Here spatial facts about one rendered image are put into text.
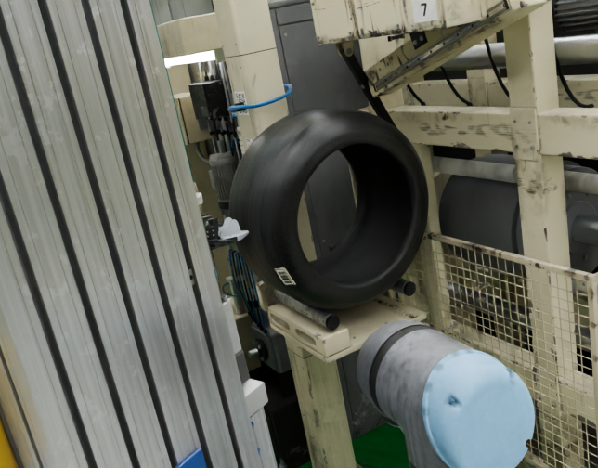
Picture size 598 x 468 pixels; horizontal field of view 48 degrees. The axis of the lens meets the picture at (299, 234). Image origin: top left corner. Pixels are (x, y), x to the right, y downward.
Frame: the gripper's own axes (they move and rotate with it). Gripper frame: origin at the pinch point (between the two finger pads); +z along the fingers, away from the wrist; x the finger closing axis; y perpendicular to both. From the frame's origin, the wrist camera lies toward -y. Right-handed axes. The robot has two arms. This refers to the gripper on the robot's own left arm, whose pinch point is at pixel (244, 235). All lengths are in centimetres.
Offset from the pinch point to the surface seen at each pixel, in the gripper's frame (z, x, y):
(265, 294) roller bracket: 15.0, 22.8, -27.4
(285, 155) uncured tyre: 10.4, -8.3, 21.3
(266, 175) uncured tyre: 5.3, -5.9, 16.4
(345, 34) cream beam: 42, 7, 51
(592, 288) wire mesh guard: 64, -62, -15
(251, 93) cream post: 18.6, 25.9, 36.5
